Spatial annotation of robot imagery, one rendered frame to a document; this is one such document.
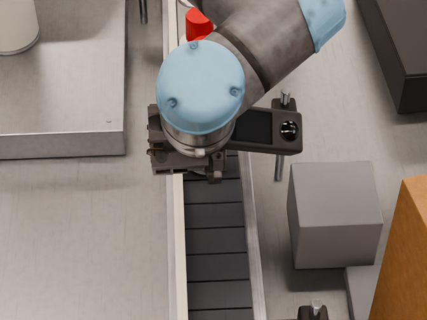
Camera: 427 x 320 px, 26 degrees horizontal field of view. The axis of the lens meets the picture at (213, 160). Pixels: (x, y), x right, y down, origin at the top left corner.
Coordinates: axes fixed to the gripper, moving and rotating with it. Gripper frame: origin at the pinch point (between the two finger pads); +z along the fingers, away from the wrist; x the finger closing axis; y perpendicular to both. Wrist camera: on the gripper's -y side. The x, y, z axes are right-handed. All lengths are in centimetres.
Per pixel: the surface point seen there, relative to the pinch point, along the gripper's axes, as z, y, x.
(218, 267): -1.5, 0.1, 13.6
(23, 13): 12.7, 25.2, -23.9
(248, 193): -6.4, -3.6, 5.7
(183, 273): -6.0, 4.2, 14.4
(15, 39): 15.3, 26.7, -21.1
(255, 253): -10.6, -3.7, 12.9
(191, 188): 4.6, 2.8, 3.0
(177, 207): -1.3, 4.6, 6.2
